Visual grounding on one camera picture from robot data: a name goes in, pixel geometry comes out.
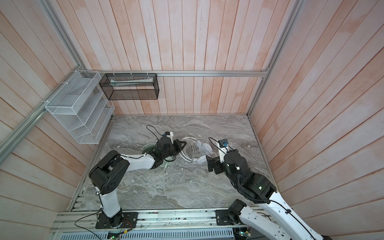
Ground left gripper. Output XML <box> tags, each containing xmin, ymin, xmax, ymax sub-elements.
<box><xmin>163</xmin><ymin>139</ymin><xmax>189</xmax><ymax>159</ymax></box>

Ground white headphones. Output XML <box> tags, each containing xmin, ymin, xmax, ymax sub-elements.
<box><xmin>180</xmin><ymin>137</ymin><xmax>217</xmax><ymax>166</ymax></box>

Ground green headphones with cable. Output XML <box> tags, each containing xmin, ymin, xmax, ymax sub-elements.
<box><xmin>139</xmin><ymin>143</ymin><xmax>176</xmax><ymax>169</ymax></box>

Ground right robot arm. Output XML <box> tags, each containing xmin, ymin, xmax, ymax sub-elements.
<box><xmin>207</xmin><ymin>149</ymin><xmax>330</xmax><ymax>240</ymax></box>

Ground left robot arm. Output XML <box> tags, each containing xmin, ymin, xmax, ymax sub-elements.
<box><xmin>89</xmin><ymin>137</ymin><xmax>187</xmax><ymax>229</ymax></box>

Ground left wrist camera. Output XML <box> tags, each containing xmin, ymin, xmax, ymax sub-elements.
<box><xmin>163</xmin><ymin>132</ymin><xmax>174</xmax><ymax>143</ymax></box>

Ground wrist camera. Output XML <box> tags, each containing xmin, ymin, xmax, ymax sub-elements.
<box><xmin>163</xmin><ymin>132</ymin><xmax>174</xmax><ymax>143</ymax></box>
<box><xmin>217</xmin><ymin>139</ymin><xmax>231</xmax><ymax>163</ymax></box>

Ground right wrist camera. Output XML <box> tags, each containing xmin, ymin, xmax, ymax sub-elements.
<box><xmin>217</xmin><ymin>139</ymin><xmax>231</xmax><ymax>163</ymax></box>

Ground aluminium frame bar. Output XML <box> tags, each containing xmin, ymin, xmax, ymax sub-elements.
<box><xmin>81</xmin><ymin>70</ymin><xmax>268</xmax><ymax>77</ymax></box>

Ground black wire mesh basket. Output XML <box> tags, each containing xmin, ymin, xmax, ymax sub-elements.
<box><xmin>100</xmin><ymin>73</ymin><xmax>160</xmax><ymax>101</ymax></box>

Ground white wire mesh shelf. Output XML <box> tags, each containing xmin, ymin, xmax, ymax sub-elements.
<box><xmin>46</xmin><ymin>71</ymin><xmax>115</xmax><ymax>145</ymax></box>

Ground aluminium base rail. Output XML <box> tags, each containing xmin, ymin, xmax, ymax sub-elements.
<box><xmin>49</xmin><ymin>206</ymin><xmax>301</xmax><ymax>240</ymax></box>

